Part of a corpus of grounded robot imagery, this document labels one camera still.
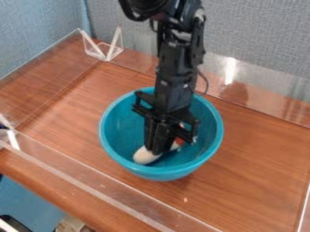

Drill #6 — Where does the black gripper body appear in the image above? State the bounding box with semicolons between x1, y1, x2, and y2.
133;57;200;143

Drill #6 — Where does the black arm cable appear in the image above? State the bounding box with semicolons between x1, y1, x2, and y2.
188;69;211;96

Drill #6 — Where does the blue plastic bowl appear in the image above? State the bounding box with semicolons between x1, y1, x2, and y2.
97;91;224;181

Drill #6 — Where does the clear acrylic front panel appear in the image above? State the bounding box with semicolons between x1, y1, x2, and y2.
0;130;223;232

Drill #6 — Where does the clear acrylic front bracket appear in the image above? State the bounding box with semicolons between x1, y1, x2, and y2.
0;113;20;150

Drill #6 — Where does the white brown toy mushroom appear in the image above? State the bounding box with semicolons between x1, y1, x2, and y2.
132;121;199;166

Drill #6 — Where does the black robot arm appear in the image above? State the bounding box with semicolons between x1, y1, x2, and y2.
118;0;205;155

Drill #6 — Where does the clear acrylic back panel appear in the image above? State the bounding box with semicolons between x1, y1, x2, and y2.
76;28;310;130

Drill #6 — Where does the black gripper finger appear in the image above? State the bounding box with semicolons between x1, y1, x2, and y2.
144;116;159;151
151;123;175;154

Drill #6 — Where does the clear acrylic corner bracket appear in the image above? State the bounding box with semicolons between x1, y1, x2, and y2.
78;26;123;62

